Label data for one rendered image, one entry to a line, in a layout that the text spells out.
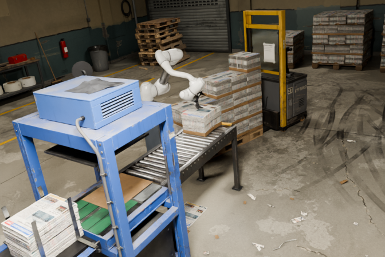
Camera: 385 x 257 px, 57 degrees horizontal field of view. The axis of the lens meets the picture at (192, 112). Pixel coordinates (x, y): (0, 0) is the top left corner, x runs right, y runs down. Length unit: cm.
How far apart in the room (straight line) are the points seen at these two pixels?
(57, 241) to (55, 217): 17
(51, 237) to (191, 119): 191
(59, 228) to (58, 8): 924
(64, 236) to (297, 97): 428
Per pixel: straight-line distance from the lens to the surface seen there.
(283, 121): 566
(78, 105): 237
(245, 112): 525
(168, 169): 276
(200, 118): 370
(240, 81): 507
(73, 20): 1157
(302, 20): 1101
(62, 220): 254
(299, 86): 586
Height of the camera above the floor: 237
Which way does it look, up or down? 20 degrees down
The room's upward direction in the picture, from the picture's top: 6 degrees counter-clockwise
